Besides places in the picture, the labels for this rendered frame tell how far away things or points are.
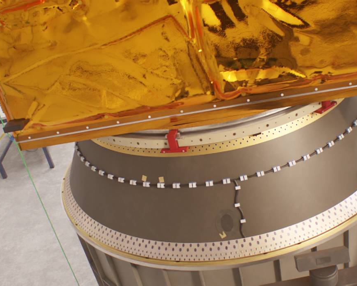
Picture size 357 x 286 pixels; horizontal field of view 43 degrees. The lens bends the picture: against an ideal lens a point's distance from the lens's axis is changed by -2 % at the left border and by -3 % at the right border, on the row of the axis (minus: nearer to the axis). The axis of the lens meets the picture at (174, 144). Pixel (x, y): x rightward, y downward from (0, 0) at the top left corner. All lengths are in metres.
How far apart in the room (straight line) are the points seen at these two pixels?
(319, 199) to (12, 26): 1.63
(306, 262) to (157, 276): 1.38
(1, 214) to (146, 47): 3.89
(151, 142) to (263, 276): 0.85
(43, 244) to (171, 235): 2.67
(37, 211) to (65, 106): 3.25
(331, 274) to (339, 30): 1.15
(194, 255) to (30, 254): 2.73
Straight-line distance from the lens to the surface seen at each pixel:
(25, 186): 5.94
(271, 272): 2.35
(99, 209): 2.56
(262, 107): 2.16
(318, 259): 1.19
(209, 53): 2.00
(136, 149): 2.31
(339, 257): 1.20
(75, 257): 4.45
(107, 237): 2.51
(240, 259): 2.21
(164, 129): 2.18
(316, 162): 2.30
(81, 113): 2.18
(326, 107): 2.31
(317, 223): 2.30
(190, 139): 2.13
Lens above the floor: 2.70
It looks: 28 degrees down
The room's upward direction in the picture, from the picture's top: 14 degrees counter-clockwise
